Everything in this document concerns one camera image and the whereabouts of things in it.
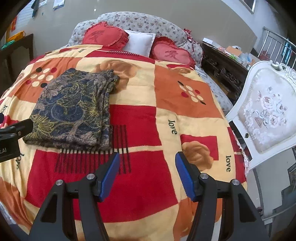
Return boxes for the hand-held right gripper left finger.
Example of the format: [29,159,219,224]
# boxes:
[28,152,121,241]

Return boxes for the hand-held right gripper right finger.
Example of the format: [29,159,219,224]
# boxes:
[175,151,270,241]

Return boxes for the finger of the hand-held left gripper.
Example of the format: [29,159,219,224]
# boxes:
[0,119,34,139]

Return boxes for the floral patterned shirt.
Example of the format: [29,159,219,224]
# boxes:
[23,68,120,151]

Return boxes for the printed orange red blanket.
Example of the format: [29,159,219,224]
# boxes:
[0,44,247,241]

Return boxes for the white lace bed skirt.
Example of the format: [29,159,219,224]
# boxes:
[231,127,251,176]

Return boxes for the dark wooden desk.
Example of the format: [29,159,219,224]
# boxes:
[0,34,34,93]

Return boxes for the floral bed sheet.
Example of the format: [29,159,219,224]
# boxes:
[195,66,233,112]

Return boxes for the orange bag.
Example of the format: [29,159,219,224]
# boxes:
[9,31,25,41]

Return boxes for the white ornate chair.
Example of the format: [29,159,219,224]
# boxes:
[225,59,296,209]

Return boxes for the dark carved wooden cabinet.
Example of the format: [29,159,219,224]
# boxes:
[201,42,251,102]

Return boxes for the red heart pillow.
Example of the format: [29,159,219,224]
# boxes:
[149,37,196,67]
[83,21,130,49]

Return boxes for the pile of colourful packets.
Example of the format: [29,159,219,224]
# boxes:
[220,45,262,67]

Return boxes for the white pillow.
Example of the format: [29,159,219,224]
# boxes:
[124,30,156,57]

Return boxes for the metal railing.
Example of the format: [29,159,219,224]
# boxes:
[261,27,296,67]

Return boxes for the white text wall poster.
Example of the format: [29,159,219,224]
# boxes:
[17,3,33,30]

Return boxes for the framed wall picture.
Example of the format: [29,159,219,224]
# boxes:
[239,0,257,13]

